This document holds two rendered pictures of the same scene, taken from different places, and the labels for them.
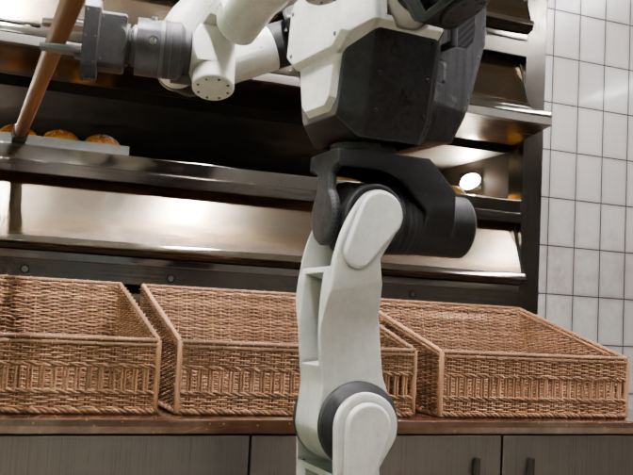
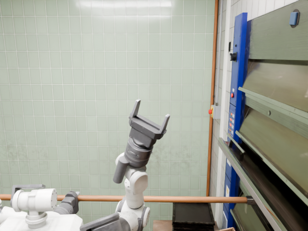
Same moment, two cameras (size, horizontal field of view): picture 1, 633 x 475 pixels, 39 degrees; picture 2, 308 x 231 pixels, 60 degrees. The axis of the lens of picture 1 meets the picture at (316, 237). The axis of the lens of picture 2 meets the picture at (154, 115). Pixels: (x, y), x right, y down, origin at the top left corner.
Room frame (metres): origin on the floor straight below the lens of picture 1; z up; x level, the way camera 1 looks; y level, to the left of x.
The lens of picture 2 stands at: (2.18, -0.58, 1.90)
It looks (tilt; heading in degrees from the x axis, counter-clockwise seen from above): 12 degrees down; 113
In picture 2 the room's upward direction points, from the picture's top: straight up
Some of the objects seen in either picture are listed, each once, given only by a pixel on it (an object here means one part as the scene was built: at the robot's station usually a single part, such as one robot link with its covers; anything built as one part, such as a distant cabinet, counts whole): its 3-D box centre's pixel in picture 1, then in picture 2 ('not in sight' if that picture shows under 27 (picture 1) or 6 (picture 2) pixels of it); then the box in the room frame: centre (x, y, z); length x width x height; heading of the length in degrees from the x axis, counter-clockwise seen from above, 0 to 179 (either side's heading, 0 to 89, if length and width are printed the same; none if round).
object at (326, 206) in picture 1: (394, 205); not in sight; (1.59, -0.14, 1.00); 0.28 x 0.13 x 0.18; 112
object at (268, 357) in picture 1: (269, 346); not in sight; (2.16, 0.10, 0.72); 0.56 x 0.49 x 0.28; 111
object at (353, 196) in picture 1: (362, 219); not in sight; (1.57, -0.08, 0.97); 0.14 x 0.13 x 0.12; 22
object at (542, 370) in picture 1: (484, 354); not in sight; (2.38, -0.46, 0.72); 0.56 x 0.49 x 0.28; 113
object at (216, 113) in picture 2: not in sight; (216, 112); (1.80, 1.59, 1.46); 0.10 x 0.07 x 0.10; 112
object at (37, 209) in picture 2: not in sight; (37, 203); (1.56, -0.05, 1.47); 0.10 x 0.07 x 0.09; 27
